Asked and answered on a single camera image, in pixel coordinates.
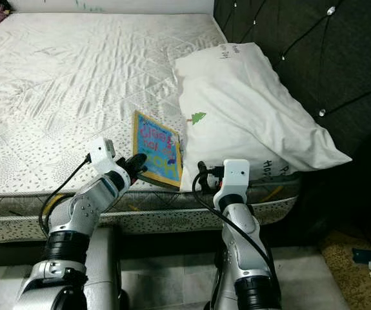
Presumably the colourful children's book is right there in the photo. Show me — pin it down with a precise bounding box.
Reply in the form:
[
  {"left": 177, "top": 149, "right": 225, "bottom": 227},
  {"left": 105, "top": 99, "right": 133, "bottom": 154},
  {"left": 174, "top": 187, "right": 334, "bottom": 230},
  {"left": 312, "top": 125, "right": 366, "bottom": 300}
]
[{"left": 132, "top": 110, "right": 183, "bottom": 190}]

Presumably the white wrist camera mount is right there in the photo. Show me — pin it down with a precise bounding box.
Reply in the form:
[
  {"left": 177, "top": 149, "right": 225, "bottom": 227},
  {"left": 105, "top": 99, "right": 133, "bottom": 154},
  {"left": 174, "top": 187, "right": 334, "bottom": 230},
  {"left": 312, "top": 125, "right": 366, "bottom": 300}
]
[
  {"left": 89, "top": 137, "right": 116, "bottom": 170},
  {"left": 222, "top": 160, "right": 250, "bottom": 206}
]

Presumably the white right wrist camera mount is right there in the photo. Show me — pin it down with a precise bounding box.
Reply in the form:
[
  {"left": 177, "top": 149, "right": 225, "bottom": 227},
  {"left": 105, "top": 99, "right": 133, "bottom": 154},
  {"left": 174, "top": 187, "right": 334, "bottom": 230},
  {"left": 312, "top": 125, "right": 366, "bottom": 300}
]
[{"left": 222, "top": 160, "right": 250, "bottom": 206}]

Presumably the white quilted mattress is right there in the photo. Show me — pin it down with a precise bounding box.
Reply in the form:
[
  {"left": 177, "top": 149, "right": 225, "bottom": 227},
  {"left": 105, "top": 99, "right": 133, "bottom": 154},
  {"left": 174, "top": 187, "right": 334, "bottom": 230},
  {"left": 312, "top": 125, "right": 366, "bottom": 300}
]
[{"left": 0, "top": 13, "right": 302, "bottom": 245}]

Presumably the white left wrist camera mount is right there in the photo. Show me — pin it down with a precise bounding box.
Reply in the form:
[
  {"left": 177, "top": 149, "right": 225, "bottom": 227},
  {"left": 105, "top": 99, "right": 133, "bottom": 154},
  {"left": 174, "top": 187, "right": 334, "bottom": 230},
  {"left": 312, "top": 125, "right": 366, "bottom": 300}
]
[{"left": 89, "top": 137, "right": 116, "bottom": 170}]

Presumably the white pillow with tree print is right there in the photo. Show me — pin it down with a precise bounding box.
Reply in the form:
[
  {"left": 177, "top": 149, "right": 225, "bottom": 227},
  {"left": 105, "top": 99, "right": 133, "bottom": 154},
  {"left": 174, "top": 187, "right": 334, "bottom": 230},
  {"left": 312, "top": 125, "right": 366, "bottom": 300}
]
[{"left": 174, "top": 43, "right": 352, "bottom": 193}]

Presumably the brown woven mat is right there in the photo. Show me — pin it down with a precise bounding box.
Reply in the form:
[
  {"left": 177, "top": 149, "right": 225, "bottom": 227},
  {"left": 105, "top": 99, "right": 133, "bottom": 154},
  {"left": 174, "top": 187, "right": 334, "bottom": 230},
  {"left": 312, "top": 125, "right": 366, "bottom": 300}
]
[{"left": 319, "top": 229, "right": 371, "bottom": 310}]

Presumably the black bed base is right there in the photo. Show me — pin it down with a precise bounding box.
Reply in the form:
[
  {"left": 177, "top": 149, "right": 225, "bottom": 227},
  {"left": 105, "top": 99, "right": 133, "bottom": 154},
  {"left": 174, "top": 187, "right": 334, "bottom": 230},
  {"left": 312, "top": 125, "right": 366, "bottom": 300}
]
[{"left": 0, "top": 213, "right": 321, "bottom": 265}]

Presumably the grey robot left leg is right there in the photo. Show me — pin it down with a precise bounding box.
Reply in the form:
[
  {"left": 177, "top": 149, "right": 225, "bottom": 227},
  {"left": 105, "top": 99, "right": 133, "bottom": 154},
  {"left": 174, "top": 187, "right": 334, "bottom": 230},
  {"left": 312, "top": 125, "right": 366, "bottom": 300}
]
[{"left": 82, "top": 226, "right": 121, "bottom": 310}]

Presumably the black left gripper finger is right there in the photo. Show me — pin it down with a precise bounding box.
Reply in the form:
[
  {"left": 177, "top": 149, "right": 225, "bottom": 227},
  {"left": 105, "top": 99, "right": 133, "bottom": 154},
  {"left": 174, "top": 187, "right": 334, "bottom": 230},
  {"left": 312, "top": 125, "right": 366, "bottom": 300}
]
[{"left": 129, "top": 153, "right": 148, "bottom": 185}]

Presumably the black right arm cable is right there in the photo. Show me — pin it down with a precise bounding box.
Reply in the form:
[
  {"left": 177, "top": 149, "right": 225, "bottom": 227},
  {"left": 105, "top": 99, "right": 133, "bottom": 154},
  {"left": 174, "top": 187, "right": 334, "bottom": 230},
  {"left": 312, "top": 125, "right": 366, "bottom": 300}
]
[{"left": 195, "top": 187, "right": 276, "bottom": 278}]

